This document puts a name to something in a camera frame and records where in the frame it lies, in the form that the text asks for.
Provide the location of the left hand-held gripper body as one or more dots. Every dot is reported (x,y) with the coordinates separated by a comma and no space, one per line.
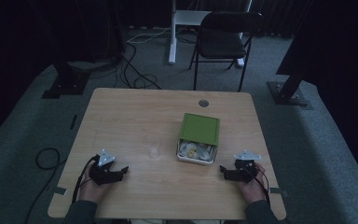
(103,173)

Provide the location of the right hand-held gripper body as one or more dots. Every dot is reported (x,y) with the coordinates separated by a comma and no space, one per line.
(245,169)

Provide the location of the person's left hand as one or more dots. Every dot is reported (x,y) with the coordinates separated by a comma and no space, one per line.
(92,188)

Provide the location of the person's right hand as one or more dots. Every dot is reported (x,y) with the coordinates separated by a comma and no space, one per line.
(254,188)

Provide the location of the white storage box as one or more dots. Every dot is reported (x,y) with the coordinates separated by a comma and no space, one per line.
(195,157)

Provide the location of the pile of small packets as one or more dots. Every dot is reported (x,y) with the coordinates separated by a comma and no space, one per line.
(197,151)

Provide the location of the clear glass cup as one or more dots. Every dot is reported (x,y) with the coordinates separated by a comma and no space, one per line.
(152,146)

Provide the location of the grey tape strip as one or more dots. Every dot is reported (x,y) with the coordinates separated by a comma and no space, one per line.
(278,191)
(59,190)

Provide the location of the green box lid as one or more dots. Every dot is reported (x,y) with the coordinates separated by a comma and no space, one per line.
(199,129)

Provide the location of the black metal stand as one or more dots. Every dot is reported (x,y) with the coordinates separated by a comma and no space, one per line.
(66,82)
(287,91)

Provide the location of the black folding chair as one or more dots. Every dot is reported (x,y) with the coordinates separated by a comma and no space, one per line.
(222,42)

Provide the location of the white desk frame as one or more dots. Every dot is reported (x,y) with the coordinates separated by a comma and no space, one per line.
(177,28)

